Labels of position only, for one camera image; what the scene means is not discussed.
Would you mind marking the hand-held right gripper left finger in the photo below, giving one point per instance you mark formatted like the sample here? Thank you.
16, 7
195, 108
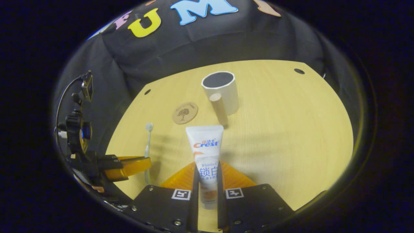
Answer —
161, 207

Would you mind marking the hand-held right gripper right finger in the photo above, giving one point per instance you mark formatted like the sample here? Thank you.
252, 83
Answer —
252, 207

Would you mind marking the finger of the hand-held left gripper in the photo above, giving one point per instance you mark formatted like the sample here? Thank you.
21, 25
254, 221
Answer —
129, 166

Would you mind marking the white toothbrush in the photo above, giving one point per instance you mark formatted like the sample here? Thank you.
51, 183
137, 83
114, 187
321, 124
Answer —
148, 142

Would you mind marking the white toothpaste tube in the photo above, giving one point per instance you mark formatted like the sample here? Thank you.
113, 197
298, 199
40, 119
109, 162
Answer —
205, 152

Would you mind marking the round wooden coaster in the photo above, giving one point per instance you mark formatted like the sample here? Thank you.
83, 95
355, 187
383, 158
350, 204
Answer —
185, 113

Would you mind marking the black backdrop cloth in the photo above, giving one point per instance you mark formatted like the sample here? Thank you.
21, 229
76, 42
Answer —
194, 45

